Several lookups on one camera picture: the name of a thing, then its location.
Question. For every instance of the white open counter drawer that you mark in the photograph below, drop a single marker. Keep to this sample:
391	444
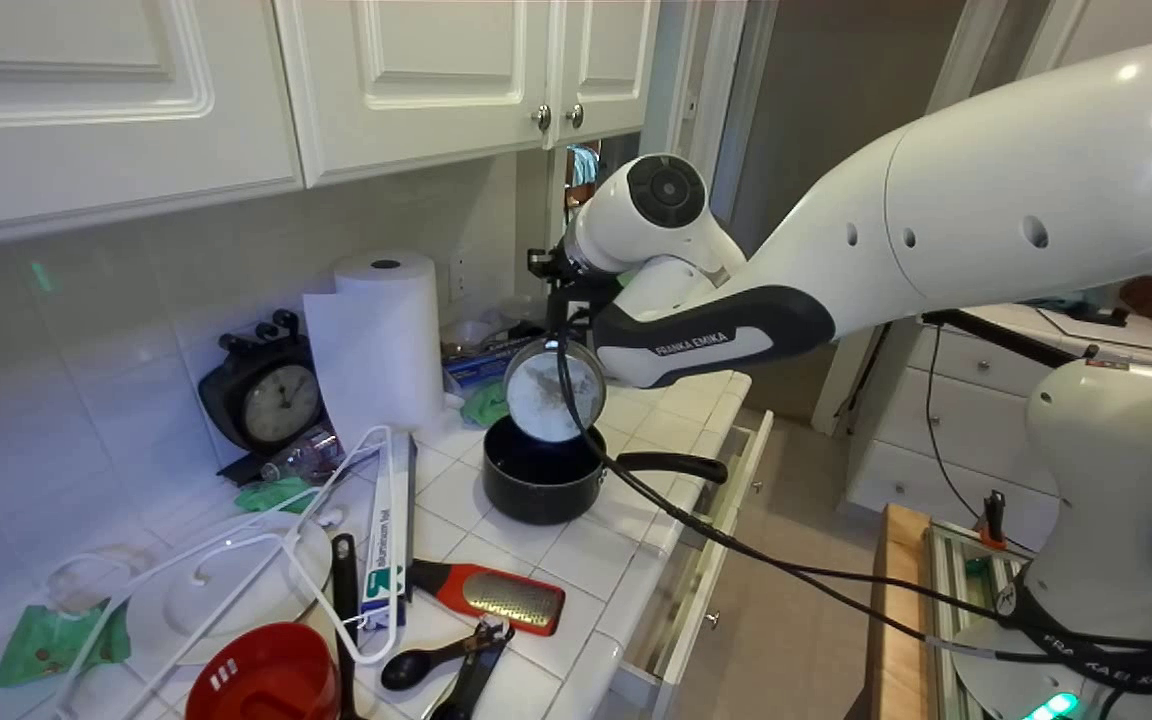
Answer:
682	572

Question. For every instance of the narrow white upper cabinet door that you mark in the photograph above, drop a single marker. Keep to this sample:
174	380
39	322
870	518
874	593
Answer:
610	67

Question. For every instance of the black dial kitchen scale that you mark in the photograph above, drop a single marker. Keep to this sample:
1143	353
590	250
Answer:
268	403

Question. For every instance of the black camera mount bars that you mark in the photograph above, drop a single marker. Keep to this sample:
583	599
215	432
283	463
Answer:
1000	337

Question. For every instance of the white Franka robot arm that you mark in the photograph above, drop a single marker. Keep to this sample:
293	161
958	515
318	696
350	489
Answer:
1000	202

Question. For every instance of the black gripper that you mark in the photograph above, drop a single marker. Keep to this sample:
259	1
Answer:
570	280

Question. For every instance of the green sponge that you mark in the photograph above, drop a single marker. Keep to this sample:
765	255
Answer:
58	644

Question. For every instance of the wooden board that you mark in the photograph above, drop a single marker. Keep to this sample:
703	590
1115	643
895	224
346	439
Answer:
899	612

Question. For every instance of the metal upper cabinet knob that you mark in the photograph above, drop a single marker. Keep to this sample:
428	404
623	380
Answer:
574	112
540	119

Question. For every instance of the white paper towel roll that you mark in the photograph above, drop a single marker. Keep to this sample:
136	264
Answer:
377	344

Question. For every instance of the small green wrapper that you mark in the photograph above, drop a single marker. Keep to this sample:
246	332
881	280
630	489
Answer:
279	496

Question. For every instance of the green cloth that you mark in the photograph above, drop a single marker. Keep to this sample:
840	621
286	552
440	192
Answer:
481	404

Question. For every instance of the white drawer unit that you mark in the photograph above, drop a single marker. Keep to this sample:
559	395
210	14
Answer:
911	455

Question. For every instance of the clear glass dish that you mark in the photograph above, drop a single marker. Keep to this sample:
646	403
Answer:
99	578

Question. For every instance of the wide white upper cabinet door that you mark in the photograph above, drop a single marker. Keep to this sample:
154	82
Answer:
99	120

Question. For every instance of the red plastic bowl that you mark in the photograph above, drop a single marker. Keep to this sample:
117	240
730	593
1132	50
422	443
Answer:
261	680

